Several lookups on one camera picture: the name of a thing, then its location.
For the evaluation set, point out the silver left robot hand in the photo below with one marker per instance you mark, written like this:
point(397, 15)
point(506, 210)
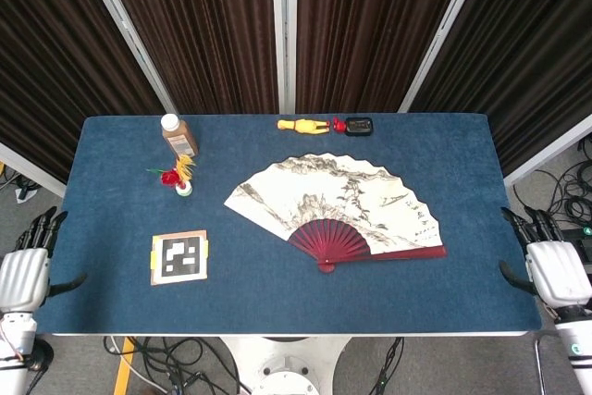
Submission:
point(23, 279)

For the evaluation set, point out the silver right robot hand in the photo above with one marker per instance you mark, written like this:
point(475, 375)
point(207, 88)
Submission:
point(559, 270)

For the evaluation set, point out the red-ribbed painted paper folding fan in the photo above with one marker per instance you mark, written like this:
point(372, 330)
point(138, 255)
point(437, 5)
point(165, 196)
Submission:
point(333, 201)

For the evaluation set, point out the black foot pedal unit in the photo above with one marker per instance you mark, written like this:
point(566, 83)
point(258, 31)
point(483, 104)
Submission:
point(580, 234)

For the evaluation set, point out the metal chair leg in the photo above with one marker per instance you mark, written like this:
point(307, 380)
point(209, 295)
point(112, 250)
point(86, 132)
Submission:
point(539, 367)

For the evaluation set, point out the black and white marker card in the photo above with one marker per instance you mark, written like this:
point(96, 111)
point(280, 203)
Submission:
point(180, 258)

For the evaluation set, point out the small red yellow flower toy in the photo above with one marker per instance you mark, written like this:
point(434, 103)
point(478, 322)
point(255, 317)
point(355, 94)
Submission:
point(173, 177)

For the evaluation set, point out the brown bottle with white cap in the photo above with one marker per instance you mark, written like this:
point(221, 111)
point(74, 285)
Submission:
point(182, 138)

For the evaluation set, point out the brown curtain panel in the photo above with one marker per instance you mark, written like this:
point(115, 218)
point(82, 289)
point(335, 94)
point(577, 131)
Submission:
point(46, 43)
point(361, 20)
point(208, 20)
point(532, 43)

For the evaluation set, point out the black small device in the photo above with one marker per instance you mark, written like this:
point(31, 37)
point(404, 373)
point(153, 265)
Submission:
point(358, 127)

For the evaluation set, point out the blue table cloth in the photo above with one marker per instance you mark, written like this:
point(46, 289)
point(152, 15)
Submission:
point(277, 302)

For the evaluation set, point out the yellow rubber chicken toy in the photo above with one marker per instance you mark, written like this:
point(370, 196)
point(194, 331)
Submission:
point(305, 127)

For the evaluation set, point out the white partition rail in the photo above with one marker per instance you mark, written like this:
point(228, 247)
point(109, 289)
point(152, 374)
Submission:
point(32, 170)
point(546, 154)

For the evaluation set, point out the white partition post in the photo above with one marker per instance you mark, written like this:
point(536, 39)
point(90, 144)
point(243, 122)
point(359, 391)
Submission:
point(283, 20)
point(446, 25)
point(125, 25)

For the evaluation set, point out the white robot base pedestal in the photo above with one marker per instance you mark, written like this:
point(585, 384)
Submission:
point(282, 362)

